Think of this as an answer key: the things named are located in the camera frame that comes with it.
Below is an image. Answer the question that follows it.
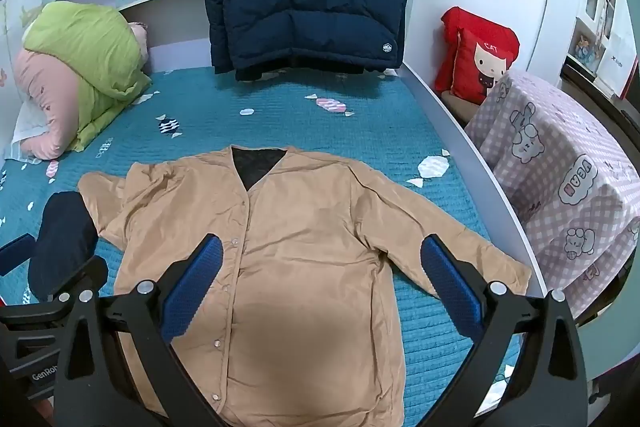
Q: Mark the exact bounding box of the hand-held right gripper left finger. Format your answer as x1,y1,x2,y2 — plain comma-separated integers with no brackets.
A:
52,233,226,427

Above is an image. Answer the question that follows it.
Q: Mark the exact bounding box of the green quilt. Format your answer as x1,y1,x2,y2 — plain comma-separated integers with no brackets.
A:
22,1,153,152

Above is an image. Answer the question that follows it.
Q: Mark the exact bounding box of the red cartoon cushion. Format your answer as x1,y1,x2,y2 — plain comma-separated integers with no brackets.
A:
434,7,521,105

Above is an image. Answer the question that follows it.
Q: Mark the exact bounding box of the white bed frame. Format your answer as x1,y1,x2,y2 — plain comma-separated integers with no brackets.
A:
400,59,640,383

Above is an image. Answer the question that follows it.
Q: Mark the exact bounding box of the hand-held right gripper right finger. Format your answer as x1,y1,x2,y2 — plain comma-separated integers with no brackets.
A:
420,234,588,427

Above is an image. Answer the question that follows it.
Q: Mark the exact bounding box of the pink pillow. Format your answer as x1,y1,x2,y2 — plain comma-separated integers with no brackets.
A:
12,49,83,160

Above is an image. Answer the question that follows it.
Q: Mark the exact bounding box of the black hanging garment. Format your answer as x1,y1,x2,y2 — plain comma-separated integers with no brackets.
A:
235,57,398,82

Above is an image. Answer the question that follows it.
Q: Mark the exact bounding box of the teal printed bed sheet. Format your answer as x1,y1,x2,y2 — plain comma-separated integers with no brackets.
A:
0,66,547,427

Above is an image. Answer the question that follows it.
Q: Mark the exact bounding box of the tan snap-button jacket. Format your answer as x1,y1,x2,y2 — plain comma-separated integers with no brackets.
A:
77,146,533,427

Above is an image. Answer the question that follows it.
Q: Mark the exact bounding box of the folded navy garment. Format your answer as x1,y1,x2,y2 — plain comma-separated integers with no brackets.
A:
27,191,101,299

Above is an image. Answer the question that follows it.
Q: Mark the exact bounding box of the lilac checked printed cloth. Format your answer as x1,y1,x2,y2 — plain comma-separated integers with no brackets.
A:
465,71,640,324

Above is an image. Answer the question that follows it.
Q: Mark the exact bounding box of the white carton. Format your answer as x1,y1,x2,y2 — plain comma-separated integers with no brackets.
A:
595,32,640,100

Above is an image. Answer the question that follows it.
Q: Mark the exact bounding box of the brown seat pad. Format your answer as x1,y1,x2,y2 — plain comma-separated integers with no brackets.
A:
439,91,483,128

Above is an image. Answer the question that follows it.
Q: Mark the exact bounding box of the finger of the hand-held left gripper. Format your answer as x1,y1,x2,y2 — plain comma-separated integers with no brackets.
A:
0,234,37,279
0,255,109,329

